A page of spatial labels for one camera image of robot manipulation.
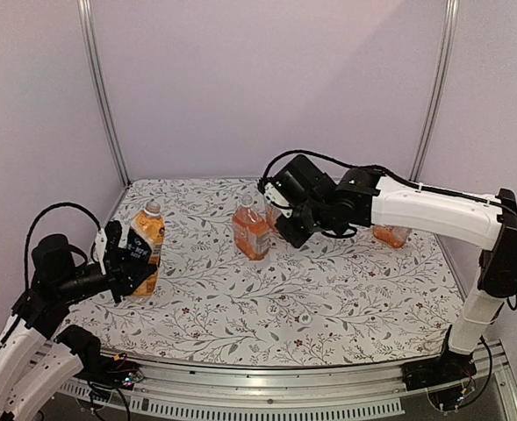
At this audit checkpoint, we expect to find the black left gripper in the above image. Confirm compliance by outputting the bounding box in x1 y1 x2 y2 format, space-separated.
54 247 156 303

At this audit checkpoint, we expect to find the large orange-label plastic bottle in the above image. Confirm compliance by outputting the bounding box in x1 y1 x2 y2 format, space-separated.
264 199 282 234

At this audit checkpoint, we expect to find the slim orange drink bottle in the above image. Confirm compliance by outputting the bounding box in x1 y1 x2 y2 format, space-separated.
124 200 167 303

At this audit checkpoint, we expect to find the white bottle cap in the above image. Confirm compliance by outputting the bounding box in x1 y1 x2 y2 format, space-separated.
298 314 312 329
267 303 279 316

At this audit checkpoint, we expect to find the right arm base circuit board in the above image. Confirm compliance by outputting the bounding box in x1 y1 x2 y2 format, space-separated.
427 377 476 413

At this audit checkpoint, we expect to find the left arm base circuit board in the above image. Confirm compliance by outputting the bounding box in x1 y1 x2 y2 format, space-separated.
103 353 145 390

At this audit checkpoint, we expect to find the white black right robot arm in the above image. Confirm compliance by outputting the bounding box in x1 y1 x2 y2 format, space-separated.
257 150 517 390

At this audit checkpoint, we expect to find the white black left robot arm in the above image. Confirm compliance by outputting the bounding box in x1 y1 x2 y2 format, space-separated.
0 221 157 420

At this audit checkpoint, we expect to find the floral patterned table mat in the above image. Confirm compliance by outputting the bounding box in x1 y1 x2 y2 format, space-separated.
68 179 463 367

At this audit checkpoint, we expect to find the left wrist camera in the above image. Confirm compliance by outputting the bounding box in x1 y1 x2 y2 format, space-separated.
94 229 107 275

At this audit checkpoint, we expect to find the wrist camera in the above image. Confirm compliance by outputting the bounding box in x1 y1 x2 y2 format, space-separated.
94 229 107 275
257 178 292 218

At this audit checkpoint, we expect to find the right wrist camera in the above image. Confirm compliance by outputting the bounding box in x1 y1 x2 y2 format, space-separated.
257 178 292 218

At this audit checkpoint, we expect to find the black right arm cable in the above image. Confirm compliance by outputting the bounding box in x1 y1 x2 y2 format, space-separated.
260 149 517 409

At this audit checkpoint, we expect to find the white perforated cable tray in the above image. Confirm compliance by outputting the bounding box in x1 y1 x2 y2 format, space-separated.
60 379 406 417

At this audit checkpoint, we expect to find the right aluminium frame post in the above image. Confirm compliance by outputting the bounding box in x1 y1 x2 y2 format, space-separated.
409 0 459 182

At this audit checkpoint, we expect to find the aluminium frame post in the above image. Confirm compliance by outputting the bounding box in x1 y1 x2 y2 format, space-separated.
409 0 459 182
77 0 131 187

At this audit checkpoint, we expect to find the aluminium front rail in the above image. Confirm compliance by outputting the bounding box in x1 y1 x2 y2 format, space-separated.
16 339 517 421

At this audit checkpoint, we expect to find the left aluminium frame post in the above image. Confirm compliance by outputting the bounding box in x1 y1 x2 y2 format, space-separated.
77 0 131 187

